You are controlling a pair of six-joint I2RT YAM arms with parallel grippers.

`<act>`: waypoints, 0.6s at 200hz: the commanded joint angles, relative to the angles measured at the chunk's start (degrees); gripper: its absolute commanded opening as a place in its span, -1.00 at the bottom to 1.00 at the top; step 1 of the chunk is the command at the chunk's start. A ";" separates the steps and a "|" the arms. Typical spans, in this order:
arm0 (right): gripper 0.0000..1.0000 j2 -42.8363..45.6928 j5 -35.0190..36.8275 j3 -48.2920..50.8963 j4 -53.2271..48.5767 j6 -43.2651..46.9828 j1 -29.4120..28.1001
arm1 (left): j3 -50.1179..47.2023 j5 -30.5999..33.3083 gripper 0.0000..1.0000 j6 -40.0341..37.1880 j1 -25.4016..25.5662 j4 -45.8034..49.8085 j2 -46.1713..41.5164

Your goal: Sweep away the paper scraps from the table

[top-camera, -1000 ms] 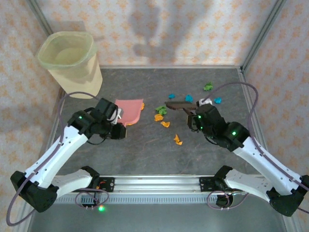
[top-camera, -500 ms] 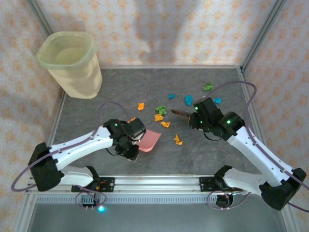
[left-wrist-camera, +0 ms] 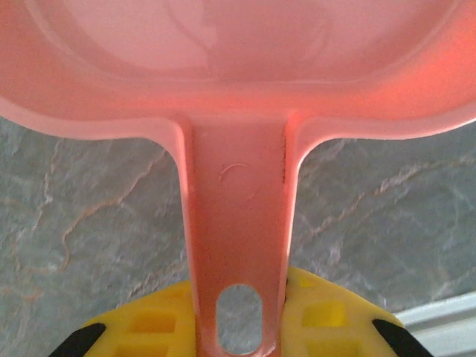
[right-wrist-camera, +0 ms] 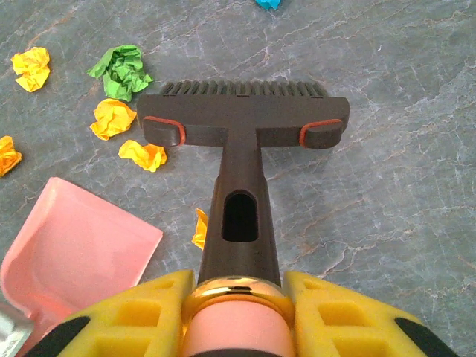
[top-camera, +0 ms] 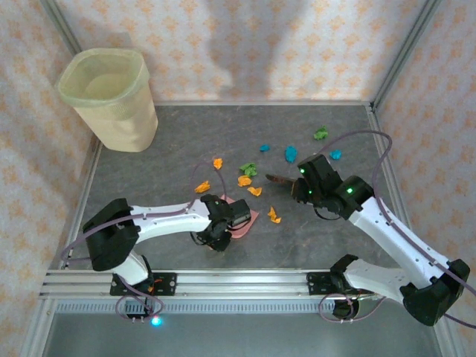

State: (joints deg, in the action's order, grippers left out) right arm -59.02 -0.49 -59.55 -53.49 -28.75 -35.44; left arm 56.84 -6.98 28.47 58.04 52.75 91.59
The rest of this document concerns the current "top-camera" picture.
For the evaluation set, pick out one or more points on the pink plastic dustpan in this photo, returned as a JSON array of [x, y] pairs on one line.
[[253, 221]]

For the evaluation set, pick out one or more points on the aluminium table edge rail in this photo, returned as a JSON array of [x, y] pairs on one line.
[[376, 122], [82, 193]]

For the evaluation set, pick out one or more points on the blue paper scrap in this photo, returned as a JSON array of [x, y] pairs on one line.
[[335, 154], [291, 154], [264, 148]]

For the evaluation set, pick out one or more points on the aluminium frame post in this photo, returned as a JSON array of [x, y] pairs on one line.
[[404, 52], [62, 26]]

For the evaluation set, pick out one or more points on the aluminium mounting rail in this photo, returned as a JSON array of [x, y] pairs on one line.
[[241, 284]]

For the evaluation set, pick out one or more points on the beige mesh trash bin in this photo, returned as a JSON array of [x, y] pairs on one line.
[[122, 130]]

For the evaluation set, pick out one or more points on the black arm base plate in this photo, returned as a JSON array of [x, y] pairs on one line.
[[318, 282], [167, 282]]

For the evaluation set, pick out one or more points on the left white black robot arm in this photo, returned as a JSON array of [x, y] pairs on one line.
[[167, 223]]

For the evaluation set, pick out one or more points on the black round device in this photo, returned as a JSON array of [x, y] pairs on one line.
[[346, 310]]

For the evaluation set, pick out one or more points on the green paper scrap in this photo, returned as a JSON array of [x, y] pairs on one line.
[[249, 169], [321, 133]]

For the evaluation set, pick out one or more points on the brown cartoon face brush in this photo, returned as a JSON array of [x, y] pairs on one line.
[[279, 179]]

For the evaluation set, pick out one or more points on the translucent yellow bin liner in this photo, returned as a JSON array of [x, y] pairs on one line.
[[67, 94]]

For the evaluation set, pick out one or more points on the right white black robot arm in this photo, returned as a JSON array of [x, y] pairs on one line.
[[390, 238]]

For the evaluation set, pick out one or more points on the orange paper scrap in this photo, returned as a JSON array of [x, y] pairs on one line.
[[244, 181], [217, 163], [274, 215], [255, 191], [202, 186]]

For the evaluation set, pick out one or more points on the black controller box with light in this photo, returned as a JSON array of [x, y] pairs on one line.
[[148, 316]]

